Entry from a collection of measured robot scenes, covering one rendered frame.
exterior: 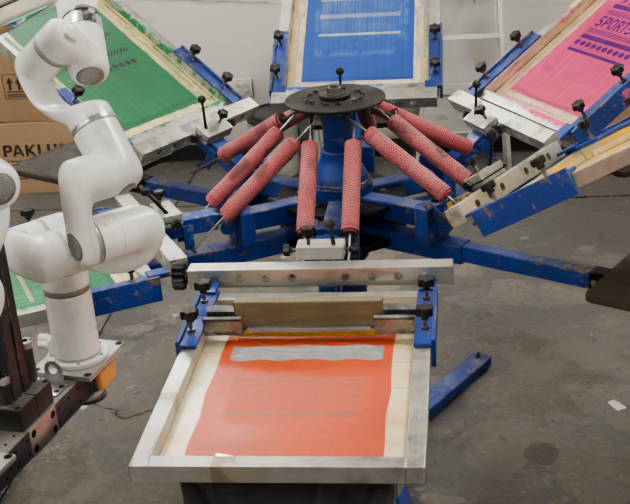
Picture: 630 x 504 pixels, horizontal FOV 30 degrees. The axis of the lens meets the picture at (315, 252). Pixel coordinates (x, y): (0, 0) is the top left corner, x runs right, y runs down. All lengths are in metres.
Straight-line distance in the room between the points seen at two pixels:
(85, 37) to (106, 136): 0.21
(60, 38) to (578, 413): 2.75
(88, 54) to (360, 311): 0.98
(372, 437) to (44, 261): 0.76
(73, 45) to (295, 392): 0.94
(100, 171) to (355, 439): 0.81
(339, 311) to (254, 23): 4.24
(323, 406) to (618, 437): 1.87
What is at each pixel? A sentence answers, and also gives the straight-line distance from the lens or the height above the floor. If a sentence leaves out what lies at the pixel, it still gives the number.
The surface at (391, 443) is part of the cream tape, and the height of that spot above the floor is 0.96.
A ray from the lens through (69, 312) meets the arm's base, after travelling 2.44.
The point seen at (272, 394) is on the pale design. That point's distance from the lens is 2.66.
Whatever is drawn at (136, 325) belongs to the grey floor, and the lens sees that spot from 5.23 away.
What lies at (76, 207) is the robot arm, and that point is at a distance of 2.07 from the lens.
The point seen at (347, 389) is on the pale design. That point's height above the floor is 0.96.
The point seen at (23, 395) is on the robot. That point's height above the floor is 1.17.
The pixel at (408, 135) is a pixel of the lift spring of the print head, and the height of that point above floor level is 1.21.
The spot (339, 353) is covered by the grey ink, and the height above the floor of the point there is 0.96.
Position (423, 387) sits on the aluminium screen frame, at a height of 0.99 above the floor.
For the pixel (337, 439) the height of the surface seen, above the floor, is 0.96.
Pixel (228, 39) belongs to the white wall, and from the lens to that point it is 6.96.
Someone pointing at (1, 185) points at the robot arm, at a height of 1.67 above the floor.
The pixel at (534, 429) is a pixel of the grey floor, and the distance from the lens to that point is 4.30.
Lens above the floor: 2.28
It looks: 23 degrees down
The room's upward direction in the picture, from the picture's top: 4 degrees counter-clockwise
